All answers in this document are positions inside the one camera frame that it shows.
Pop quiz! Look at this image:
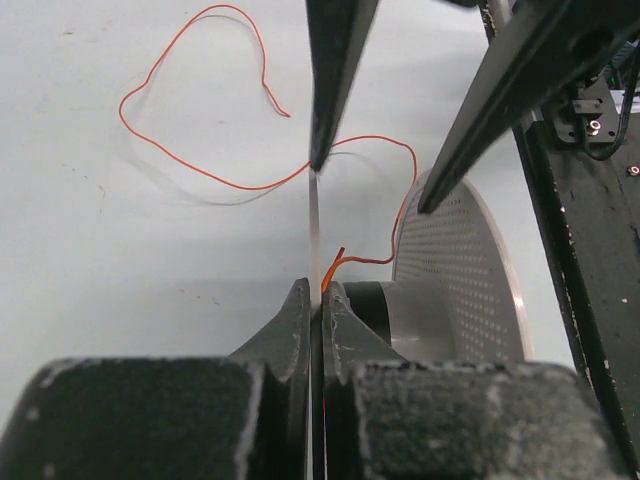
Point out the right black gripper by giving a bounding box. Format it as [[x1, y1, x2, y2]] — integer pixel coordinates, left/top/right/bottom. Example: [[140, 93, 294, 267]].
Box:
[[418, 1, 639, 214]]

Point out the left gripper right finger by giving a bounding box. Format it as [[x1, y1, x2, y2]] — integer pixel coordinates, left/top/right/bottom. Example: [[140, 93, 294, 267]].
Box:
[[322, 284, 628, 479]]

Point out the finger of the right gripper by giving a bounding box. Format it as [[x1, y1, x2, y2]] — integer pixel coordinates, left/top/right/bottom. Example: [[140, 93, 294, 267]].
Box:
[[305, 0, 378, 173]]

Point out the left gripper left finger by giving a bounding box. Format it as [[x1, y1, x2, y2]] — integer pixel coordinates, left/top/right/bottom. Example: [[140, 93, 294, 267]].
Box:
[[1, 279, 311, 479]]

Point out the grey perforated cable spool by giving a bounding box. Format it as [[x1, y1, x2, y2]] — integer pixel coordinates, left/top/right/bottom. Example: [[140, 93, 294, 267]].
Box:
[[343, 174, 534, 363]]

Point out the thin orange wire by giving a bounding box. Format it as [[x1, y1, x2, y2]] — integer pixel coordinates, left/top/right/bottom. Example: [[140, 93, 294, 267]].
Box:
[[118, 4, 419, 294]]

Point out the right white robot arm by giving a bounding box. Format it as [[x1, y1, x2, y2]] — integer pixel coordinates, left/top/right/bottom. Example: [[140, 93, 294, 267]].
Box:
[[399, 1, 639, 469]]

